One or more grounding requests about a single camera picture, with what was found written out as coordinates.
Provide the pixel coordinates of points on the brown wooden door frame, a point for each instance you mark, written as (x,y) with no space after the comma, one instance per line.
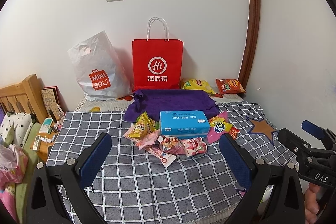
(251,41)

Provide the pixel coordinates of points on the small red snack packet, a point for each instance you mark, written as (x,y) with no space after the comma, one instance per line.
(234,132)

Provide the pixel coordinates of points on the patterned brown book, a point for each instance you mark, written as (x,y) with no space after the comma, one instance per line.
(50,97)

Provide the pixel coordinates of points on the white flower pillow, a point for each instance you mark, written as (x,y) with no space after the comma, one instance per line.
(15,128)

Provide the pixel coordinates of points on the red paper shopping bag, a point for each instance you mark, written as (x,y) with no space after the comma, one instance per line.
(157,63)

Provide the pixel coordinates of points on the person right hand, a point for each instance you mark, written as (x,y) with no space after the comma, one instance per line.
(311,204)

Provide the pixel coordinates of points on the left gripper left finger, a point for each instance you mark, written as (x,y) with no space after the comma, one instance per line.
(45,204)

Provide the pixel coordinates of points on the purple towel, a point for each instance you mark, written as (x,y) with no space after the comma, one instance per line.
(154,101)

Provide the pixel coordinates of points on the pink peach snack packet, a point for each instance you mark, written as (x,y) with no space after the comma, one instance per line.
(148,139)

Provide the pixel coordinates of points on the yellow rice cracker packet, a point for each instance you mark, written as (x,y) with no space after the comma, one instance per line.
(143,126)

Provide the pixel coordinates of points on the pink yellow snack packet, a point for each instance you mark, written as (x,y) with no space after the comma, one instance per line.
(219,125)

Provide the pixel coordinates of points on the white Miniso plastic bag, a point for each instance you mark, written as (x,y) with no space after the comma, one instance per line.
(98,70)

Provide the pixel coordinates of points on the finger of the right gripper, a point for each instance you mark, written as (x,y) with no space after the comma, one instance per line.
(294,143)
(313,129)

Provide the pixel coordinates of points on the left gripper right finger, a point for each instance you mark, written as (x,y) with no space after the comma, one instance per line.
(274,193)

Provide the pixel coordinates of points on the grey checked blanket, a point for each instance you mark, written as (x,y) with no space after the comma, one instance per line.
(134,186)

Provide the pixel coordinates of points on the wooden bed headboard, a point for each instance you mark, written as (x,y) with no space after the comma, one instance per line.
(24,97)

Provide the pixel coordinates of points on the white remote control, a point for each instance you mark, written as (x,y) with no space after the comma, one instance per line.
(36,143)

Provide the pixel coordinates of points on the blue tissue box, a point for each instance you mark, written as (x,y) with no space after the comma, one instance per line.
(184,124)

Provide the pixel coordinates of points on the pink strawberry snack bag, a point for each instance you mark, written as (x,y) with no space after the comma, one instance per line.
(187,147)

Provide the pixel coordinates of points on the yellow chips bag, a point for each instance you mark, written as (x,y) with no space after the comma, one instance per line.
(195,84)

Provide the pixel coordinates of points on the long pink bear candy bar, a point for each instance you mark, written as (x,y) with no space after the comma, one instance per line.
(165,158)

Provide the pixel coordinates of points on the orange red chips bag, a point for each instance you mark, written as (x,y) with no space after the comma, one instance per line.
(229,86)

